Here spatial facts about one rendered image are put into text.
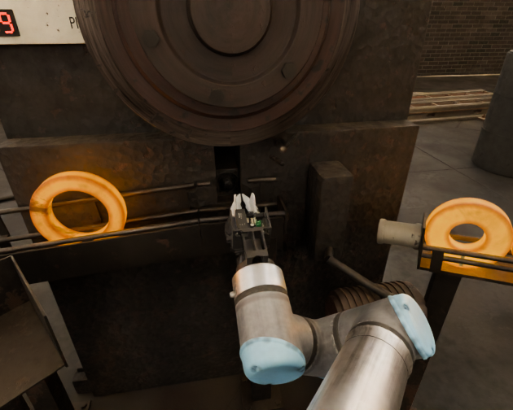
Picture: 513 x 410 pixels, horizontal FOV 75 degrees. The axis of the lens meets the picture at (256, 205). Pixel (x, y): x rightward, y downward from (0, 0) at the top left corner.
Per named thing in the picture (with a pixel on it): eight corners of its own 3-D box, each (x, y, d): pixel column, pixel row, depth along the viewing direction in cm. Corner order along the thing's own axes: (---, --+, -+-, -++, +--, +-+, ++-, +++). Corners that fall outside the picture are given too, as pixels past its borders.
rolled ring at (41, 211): (68, 263, 77) (72, 255, 80) (140, 231, 76) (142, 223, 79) (7, 200, 67) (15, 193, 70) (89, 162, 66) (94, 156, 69)
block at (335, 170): (300, 239, 94) (307, 159, 82) (327, 237, 95) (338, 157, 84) (313, 263, 85) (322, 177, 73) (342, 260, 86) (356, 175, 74)
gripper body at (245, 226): (267, 203, 64) (280, 255, 56) (264, 231, 71) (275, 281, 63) (227, 207, 63) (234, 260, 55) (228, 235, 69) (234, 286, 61)
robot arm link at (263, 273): (284, 307, 60) (230, 314, 59) (278, 282, 63) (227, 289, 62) (291, 281, 54) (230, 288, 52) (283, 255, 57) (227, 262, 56)
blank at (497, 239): (430, 193, 72) (430, 200, 69) (519, 201, 65) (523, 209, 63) (421, 253, 79) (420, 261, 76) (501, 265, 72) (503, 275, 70)
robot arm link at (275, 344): (278, 390, 53) (230, 386, 48) (265, 316, 62) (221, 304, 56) (323, 369, 49) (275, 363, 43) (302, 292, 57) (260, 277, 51)
